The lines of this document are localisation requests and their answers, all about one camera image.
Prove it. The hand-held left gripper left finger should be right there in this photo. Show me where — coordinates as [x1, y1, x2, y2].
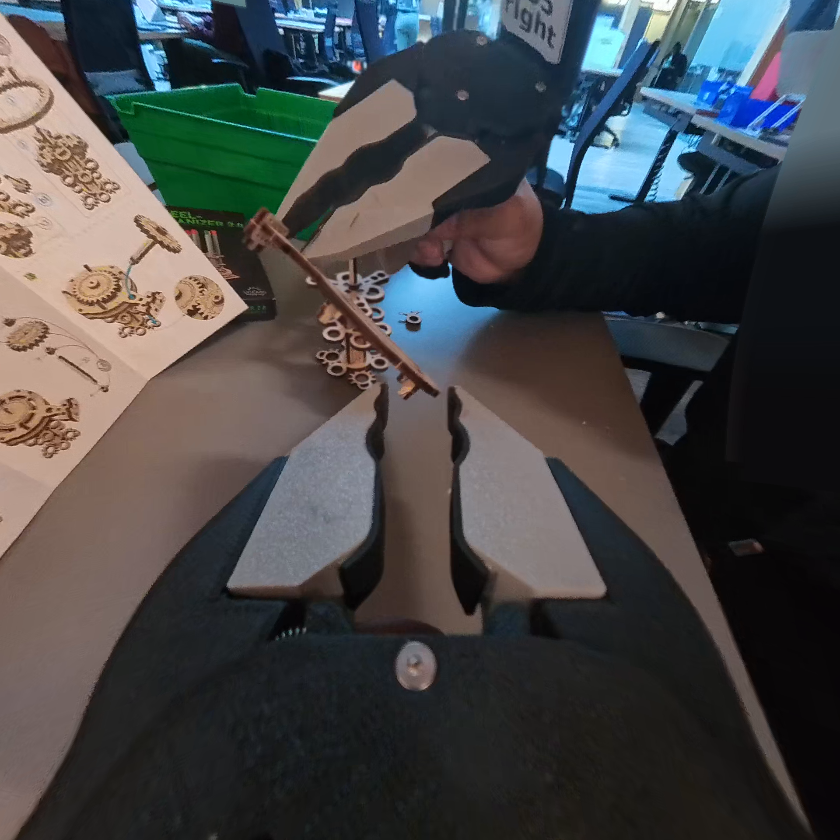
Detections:
[227, 382, 389, 611]

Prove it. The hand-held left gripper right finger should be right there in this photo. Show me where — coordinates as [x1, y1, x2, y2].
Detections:
[448, 386, 607, 614]

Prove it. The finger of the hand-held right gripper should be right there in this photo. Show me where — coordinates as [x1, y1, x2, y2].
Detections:
[274, 80, 434, 237]
[305, 133, 492, 263]

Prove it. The round wooden frame part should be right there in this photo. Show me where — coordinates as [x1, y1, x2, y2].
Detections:
[252, 217, 442, 403]

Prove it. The black model kit box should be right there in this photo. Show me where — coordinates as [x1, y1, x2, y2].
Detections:
[164, 206, 278, 322]

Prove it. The person's right hand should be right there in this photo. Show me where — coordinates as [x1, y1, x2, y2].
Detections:
[410, 180, 547, 284]

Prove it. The wooden flower-disc rod assembly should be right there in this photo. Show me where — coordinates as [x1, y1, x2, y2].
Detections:
[315, 259, 395, 389]

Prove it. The green plastic bin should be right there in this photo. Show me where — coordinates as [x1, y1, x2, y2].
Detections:
[108, 82, 339, 212]

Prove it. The folded assembly instruction sheet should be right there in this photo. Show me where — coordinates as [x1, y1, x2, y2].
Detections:
[0, 13, 250, 559]

